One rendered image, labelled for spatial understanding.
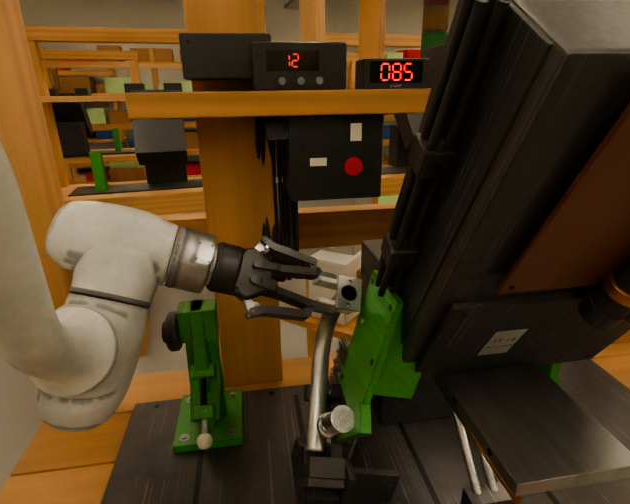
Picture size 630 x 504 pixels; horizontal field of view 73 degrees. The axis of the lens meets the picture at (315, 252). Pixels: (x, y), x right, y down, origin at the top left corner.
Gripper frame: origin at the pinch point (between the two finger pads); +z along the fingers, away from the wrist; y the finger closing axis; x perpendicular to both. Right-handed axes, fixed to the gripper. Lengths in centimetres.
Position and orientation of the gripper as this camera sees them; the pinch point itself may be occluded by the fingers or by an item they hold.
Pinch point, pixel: (334, 295)
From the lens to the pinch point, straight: 69.7
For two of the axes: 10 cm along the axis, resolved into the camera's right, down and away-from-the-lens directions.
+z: 9.2, 2.5, 3.1
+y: 1.0, -9.0, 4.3
